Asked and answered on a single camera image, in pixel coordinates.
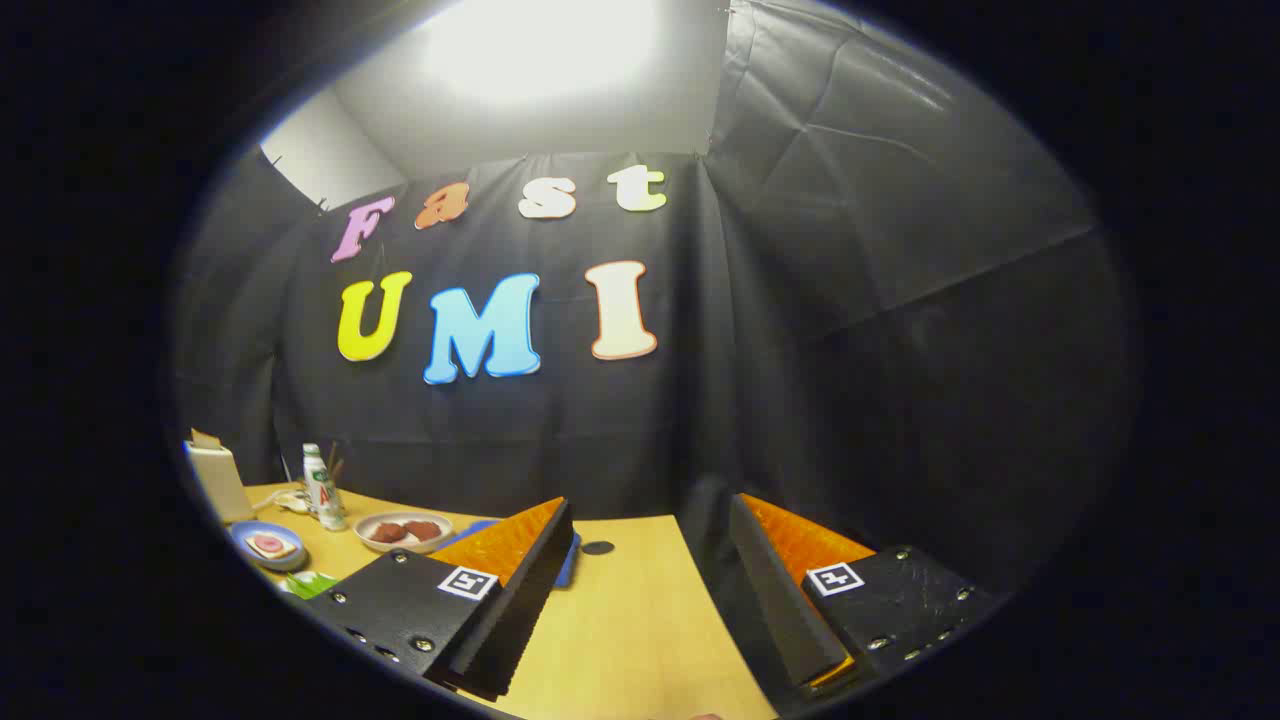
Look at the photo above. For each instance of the blue round plate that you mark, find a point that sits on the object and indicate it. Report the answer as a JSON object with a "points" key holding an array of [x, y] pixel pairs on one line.
{"points": [[250, 560]]}

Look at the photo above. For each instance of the white bread slice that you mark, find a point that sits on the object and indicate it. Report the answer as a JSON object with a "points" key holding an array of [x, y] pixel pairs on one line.
{"points": [[285, 555]]}

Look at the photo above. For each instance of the blue folded towel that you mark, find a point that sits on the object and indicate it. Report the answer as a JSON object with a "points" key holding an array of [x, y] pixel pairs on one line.
{"points": [[569, 565]]}

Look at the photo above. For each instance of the brown meat piece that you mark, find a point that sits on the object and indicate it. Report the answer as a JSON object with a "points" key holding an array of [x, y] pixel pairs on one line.
{"points": [[388, 532], [424, 529]]}

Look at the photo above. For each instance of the small black round disc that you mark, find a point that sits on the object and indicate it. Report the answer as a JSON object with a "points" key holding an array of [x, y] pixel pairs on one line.
{"points": [[598, 547]]}

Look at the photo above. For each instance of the brown chopstick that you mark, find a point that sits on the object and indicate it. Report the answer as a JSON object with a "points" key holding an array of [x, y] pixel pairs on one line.
{"points": [[336, 465]]}

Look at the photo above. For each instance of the white drink bottle green cap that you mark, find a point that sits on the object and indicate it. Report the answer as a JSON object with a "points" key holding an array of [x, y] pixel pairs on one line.
{"points": [[322, 490]]}

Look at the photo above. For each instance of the cream white toaster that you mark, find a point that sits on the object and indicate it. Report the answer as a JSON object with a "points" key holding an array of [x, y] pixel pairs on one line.
{"points": [[225, 485]]}

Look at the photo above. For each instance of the green lettuce leaf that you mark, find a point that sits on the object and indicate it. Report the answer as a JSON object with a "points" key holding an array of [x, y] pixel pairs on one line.
{"points": [[312, 583]]}

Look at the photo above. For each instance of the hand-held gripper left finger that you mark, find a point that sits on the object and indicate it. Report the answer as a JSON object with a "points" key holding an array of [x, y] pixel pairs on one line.
{"points": [[520, 600]]}

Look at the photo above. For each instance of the white divided condiment dish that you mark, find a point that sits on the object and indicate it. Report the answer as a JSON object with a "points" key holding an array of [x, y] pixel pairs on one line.
{"points": [[292, 502]]}

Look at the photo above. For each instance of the large pink ham slice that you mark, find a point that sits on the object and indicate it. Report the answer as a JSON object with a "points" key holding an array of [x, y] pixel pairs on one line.
{"points": [[268, 545]]}

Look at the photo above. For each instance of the beige round plate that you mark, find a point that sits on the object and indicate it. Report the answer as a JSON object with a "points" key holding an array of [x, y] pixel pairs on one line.
{"points": [[403, 546]]}

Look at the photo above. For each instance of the black backdrop cloth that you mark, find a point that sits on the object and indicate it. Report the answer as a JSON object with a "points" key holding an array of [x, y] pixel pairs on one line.
{"points": [[800, 350]]}

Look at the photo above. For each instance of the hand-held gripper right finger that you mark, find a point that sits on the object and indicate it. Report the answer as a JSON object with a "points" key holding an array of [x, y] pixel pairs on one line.
{"points": [[775, 600]]}

